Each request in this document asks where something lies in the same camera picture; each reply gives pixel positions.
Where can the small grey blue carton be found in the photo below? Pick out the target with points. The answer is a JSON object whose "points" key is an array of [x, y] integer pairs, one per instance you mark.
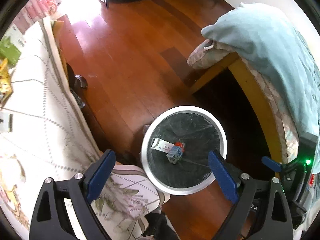
{"points": [[174, 154]]}

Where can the light blue blanket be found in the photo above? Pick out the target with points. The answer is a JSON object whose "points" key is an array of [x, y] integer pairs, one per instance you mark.
{"points": [[262, 36]]}

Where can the green tissue box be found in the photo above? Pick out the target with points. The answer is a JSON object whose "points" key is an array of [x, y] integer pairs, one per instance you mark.
{"points": [[12, 44]]}

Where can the wooden bed frame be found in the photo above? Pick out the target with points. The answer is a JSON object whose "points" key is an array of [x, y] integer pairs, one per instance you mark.
{"points": [[259, 98]]}

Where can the patterned mattress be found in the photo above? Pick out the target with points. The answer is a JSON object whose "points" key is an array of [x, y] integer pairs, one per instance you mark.
{"points": [[210, 52]]}

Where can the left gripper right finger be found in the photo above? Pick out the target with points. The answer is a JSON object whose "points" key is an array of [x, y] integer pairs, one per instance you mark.
{"points": [[273, 218]]}

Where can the yellow snack bag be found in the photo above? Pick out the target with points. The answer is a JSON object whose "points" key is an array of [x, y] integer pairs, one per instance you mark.
{"points": [[5, 85]]}

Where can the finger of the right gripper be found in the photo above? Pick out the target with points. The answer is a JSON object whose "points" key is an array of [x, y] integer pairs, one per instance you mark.
{"points": [[273, 165]]}

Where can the floral white tablecloth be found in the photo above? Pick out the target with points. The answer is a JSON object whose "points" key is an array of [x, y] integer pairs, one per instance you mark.
{"points": [[44, 134]]}

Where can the pink floral curtain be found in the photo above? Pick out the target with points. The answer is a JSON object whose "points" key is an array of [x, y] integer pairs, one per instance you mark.
{"points": [[34, 11]]}

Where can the white toothpaste box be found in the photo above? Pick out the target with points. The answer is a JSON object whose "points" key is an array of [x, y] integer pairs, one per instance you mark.
{"points": [[161, 145]]}

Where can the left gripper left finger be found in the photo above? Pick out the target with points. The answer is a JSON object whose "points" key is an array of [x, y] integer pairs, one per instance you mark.
{"points": [[50, 219]]}

